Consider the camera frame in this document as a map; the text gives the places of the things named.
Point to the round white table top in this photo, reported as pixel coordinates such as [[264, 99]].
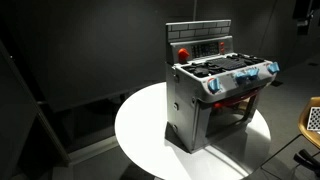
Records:
[[143, 133]]

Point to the black stove burner grate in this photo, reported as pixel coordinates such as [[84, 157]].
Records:
[[220, 65]]

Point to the large orange stove button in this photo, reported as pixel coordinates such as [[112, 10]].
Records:
[[183, 54]]

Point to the black white checkerboard card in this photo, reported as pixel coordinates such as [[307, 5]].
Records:
[[314, 118]]

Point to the grey toy stove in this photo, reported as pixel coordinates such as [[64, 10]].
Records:
[[186, 113]]

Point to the small orange round button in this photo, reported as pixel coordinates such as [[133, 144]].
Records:
[[222, 43], [222, 50]]

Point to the blue stove knob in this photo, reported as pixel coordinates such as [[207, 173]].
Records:
[[240, 78], [274, 67], [213, 85], [253, 73]]

